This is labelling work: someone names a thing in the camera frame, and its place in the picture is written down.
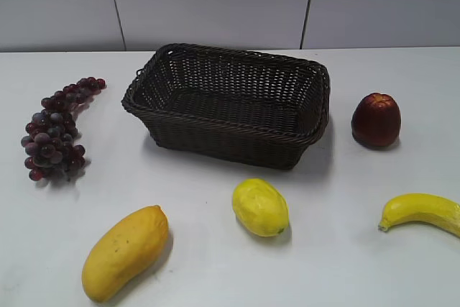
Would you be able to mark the yellow lemon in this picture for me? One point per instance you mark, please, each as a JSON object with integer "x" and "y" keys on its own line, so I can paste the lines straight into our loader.
{"x": 260, "y": 207}

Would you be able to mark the dark woven wicker basket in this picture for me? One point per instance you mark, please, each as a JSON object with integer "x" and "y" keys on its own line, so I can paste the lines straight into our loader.
{"x": 241, "y": 106}

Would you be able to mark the red apple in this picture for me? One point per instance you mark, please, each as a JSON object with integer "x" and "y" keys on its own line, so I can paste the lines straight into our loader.
{"x": 376, "y": 121}

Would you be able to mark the yellow mango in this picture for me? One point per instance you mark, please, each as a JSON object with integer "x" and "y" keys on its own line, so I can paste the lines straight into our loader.
{"x": 126, "y": 250}

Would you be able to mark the purple grape bunch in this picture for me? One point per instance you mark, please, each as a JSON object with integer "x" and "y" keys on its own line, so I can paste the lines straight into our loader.
{"x": 50, "y": 137}

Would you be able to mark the yellow banana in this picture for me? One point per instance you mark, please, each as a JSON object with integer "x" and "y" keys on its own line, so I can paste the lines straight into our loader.
{"x": 421, "y": 207}

